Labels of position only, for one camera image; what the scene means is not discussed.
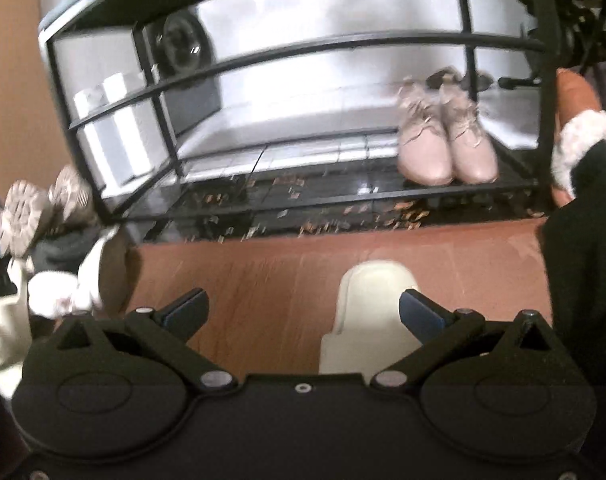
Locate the pink lace-up shoe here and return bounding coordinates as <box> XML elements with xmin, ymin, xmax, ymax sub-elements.
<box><xmin>395</xmin><ymin>77</ymin><xmax>454</xmax><ymax>186</ymax></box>
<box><xmin>438</xmin><ymin>80</ymin><xmax>500</xmax><ymax>184</ymax></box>

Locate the white and pink shoe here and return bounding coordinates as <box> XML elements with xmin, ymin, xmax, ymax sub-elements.
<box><xmin>28</xmin><ymin>270</ymin><xmax>104</xmax><ymax>318</ymax></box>

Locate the black metal shoe rack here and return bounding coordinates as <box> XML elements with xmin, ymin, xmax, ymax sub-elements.
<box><xmin>38</xmin><ymin>0</ymin><xmax>564</xmax><ymax>241</ymax></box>

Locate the washing machine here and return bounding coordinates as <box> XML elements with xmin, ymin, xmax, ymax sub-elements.
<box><xmin>143</xmin><ymin>7</ymin><xmax>223</xmax><ymax>121</ymax></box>

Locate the white box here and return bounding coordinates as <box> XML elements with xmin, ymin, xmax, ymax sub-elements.
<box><xmin>73</xmin><ymin>85</ymin><xmax>134</xmax><ymax>196</ymax></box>
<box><xmin>103</xmin><ymin>71</ymin><xmax>156</xmax><ymax>181</ymax></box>

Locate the dark grey slipper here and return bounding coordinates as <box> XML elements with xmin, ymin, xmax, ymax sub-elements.
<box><xmin>30</xmin><ymin>222</ymin><xmax>101</xmax><ymax>276</ymax></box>

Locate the grey-soled sneaker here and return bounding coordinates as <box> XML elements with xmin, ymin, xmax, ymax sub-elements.
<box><xmin>48</xmin><ymin>164</ymin><xmax>96</xmax><ymax>226</ymax></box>
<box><xmin>0</xmin><ymin>180</ymin><xmax>54</xmax><ymax>258</ymax></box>

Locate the black metal frame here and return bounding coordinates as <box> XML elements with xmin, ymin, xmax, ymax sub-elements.
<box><xmin>553</xmin><ymin>0</ymin><xmax>606</xmax><ymax>91</ymax></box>

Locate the brown fur-lined slipper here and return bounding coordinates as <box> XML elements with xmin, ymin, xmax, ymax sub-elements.
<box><xmin>550</xmin><ymin>67</ymin><xmax>606</xmax><ymax>208</ymax></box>

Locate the cream slide sandal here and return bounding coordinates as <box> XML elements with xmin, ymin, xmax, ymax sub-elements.
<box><xmin>0</xmin><ymin>260</ymin><xmax>34</xmax><ymax>401</ymax></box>
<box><xmin>318</xmin><ymin>261</ymin><xmax>424</xmax><ymax>376</ymax></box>

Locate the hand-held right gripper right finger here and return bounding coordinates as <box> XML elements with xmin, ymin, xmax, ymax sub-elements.
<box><xmin>370</xmin><ymin>287</ymin><xmax>561</xmax><ymax>393</ymax></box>

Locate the brown wooden panel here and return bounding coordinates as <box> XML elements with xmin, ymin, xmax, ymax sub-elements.
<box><xmin>0</xmin><ymin>0</ymin><xmax>78</xmax><ymax>196</ymax></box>

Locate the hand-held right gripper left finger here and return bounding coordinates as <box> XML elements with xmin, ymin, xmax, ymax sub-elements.
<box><xmin>53</xmin><ymin>287</ymin><xmax>239</xmax><ymax>393</ymax></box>

